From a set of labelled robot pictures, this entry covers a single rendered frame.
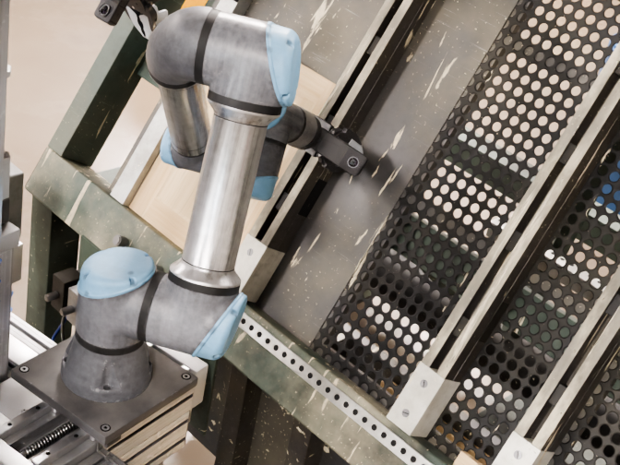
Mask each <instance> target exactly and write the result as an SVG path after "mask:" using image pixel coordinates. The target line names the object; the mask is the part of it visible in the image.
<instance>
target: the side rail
mask: <svg viewBox="0 0 620 465"><path fill-rule="evenodd" d="M184 2H185V0H160V1H158V2H156V3H155V4H154V5H155V6H156V7H157V8H158V11H162V10H164V9H166V10H167V11H168V16H169V15H171V14H172V13H174V12H176V11H178V10H180V9H181V7H182V5H183V4H184ZM148 41H149V40H148V39H147V38H145V37H143V36H142V34H141V33H140V32H139V31H138V29H137V28H136V27H135V25H134V24H133V22H132V20H130V19H129V17H128V15H127V14H126V12H125V11H124V13H123V14H122V16H121V17H120V19H119V21H118V23H117V24H116V26H114V27H113V29H112V31H111V33H110V35H109V36H108V38H107V40H106V42H105V44H104V45H103V46H102V48H101V51H100V52H99V54H98V56H97V58H96V60H95V61H94V63H93V65H92V67H91V69H90V70H89V73H88V74H87V76H86V77H85V79H84V81H83V83H82V85H81V86H80V88H79V90H78V92H77V94H76V96H75V98H74V100H73V101H72V102H71V104H70V106H69V108H68V109H67V111H66V114H65V116H64V117H63V119H62V121H61V123H60V125H59V126H58V127H57V129H56V131H55V133H54V135H53V137H52V139H51V141H50V142H49V144H48V147H49V148H50V149H52V150H53V151H54V152H56V153H57V154H58V155H59V156H61V157H63V158H66V159H69V160H71V161H76V162H78V163H81V164H84V165H87V166H89V167H91V166H92V164H93V163H94V162H95V160H96V158H97V156H98V155H99V153H100V151H101V149H102V147H103V145H104V143H105V142H106V140H107V138H108V136H109V135H110V134H111V132H112V130H113V128H114V126H115V124H116V122H117V120H118V119H119V117H120V115H121V113H122V112H123V110H124V108H125V107H126V105H127V103H128V101H129V99H130V98H131V96H132V94H133V92H134V91H135V89H136V87H137V85H138V83H139V81H140V80H141V76H139V75H138V74H137V72H138V71H139V69H140V68H141V66H142V65H143V63H144V61H145V59H146V50H147V44H148Z"/></svg>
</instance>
